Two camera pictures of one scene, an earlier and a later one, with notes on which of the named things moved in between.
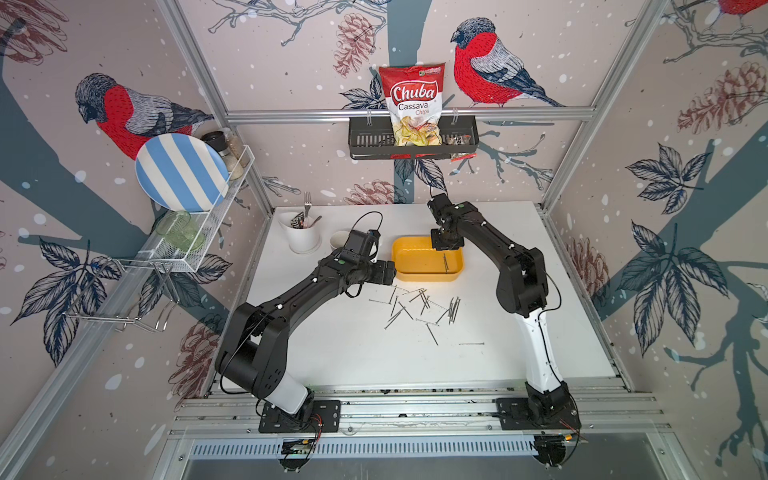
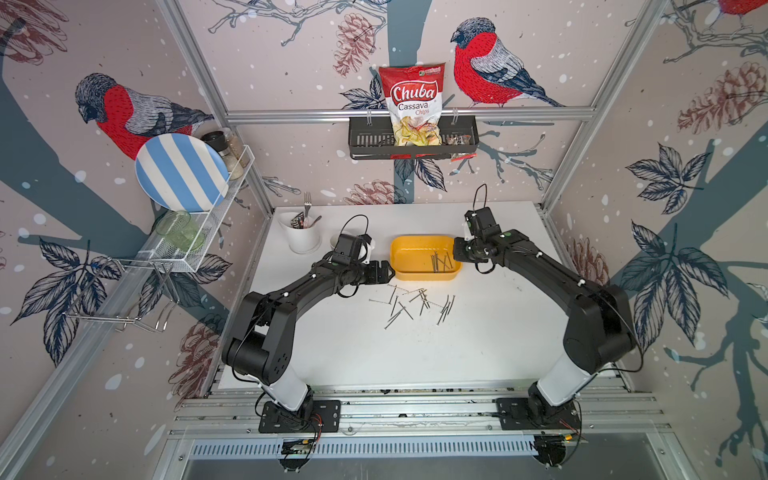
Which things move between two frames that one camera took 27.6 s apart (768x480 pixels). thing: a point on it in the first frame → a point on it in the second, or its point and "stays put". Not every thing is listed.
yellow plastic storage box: (417, 261) stays put
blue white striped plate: (183, 173) stays put
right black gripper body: (440, 241) → (467, 251)
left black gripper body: (375, 271) stays put
